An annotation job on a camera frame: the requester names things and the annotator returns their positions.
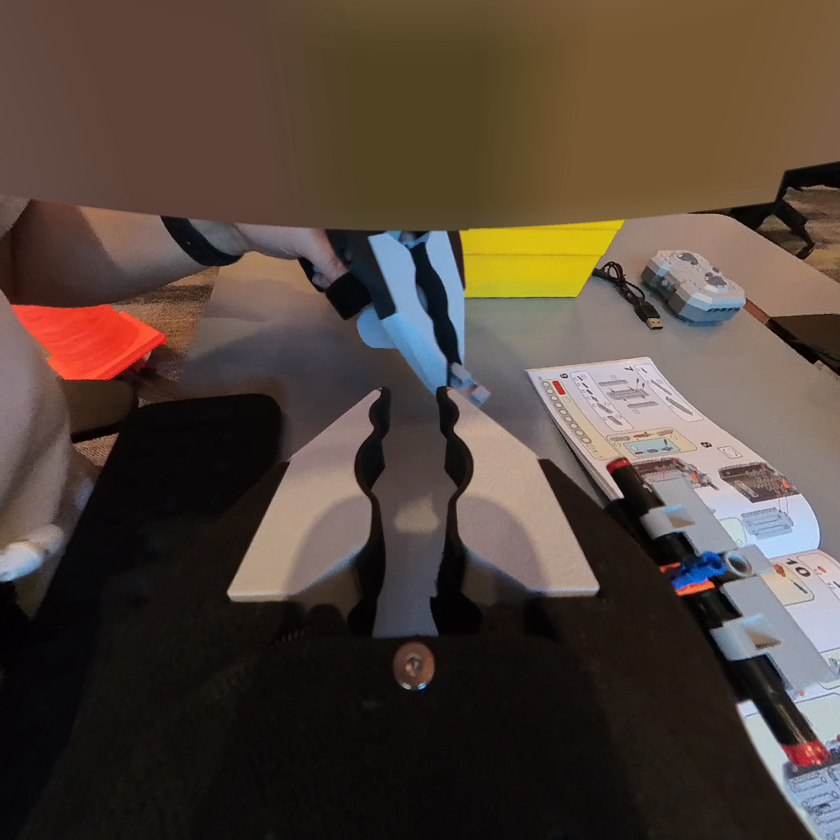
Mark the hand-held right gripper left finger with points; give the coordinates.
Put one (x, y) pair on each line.
(308, 531)

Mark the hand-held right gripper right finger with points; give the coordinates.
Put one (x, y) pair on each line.
(518, 531)

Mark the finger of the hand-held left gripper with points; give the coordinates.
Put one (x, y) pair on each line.
(449, 289)
(407, 308)

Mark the yellow plastic bin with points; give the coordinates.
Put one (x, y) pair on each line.
(531, 262)

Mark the small light grey brick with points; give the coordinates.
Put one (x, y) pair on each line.
(469, 384)

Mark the white instruction booklet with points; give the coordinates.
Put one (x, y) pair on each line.
(656, 426)

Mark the black and grey brick assembly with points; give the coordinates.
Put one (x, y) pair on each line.
(709, 577)

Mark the grey remote controller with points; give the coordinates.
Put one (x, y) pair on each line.
(695, 289)

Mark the person's left forearm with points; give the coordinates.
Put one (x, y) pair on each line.
(98, 249)

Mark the grey desk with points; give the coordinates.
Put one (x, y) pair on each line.
(525, 328)

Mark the person's left hand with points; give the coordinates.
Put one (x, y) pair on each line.
(302, 246)

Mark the black wristband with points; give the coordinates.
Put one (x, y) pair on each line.
(197, 243)

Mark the smooth black armrest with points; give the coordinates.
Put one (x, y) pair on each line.
(98, 407)

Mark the orange traffic cone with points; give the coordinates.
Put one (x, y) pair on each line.
(85, 338)

